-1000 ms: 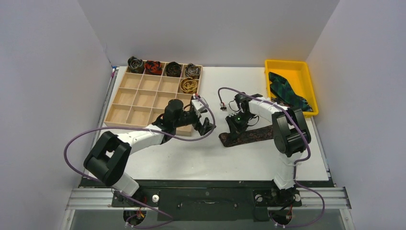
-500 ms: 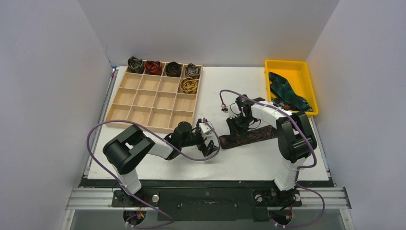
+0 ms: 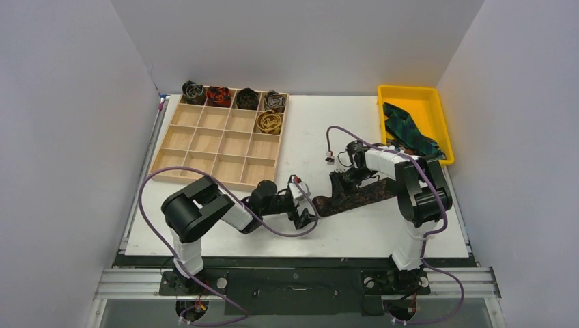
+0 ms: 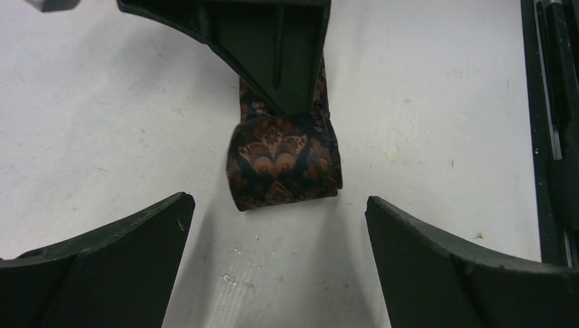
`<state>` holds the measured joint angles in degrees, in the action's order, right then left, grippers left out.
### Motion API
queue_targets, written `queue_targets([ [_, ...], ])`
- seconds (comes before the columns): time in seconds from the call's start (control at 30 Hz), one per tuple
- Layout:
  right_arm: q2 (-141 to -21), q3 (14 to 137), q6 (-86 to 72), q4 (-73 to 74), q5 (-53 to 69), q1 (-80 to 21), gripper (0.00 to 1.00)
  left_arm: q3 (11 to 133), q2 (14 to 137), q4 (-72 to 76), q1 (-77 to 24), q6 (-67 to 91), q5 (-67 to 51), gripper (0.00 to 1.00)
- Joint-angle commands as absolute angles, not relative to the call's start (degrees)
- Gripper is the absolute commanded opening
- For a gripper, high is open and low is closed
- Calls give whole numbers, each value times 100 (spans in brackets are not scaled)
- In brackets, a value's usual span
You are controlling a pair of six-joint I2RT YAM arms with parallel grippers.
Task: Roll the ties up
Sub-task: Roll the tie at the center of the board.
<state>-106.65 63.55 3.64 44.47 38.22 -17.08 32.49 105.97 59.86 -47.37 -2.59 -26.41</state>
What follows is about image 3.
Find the aluminium frame rail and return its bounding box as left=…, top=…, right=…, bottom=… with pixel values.
left=89, top=267, right=506, bottom=327

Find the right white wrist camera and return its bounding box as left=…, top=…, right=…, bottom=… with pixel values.
left=325, top=151, right=335, bottom=165

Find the yellow plastic bin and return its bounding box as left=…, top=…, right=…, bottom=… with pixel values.
left=377, top=85, right=455, bottom=166

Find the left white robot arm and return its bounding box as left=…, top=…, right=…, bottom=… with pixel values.
left=161, top=175, right=317, bottom=294

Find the green striped tie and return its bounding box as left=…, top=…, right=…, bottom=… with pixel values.
left=382, top=102, right=446, bottom=159

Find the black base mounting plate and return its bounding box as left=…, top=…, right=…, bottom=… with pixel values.
left=113, top=254, right=478, bottom=318

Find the red black rolled tie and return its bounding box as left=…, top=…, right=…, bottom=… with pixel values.
left=206, top=86, right=231, bottom=108

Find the dark grey rolled tie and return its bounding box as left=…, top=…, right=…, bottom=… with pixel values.
left=182, top=80, right=206, bottom=105

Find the wooden compartment tray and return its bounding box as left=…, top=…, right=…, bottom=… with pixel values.
left=148, top=88, right=290, bottom=191

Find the black gold rolled tie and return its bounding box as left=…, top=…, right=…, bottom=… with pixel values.
left=235, top=87, right=259, bottom=110

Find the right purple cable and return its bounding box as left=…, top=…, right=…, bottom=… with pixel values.
left=326, top=126, right=466, bottom=327

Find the dark floral tie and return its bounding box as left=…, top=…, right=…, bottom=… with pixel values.
left=386, top=139, right=406, bottom=152

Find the dark orange paisley tie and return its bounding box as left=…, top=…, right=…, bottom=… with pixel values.
left=313, top=178, right=397, bottom=217

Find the grey brown rolled tie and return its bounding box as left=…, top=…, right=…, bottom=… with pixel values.
left=264, top=90, right=286, bottom=113

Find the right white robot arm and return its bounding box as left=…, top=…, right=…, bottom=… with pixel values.
left=314, top=141, right=453, bottom=294

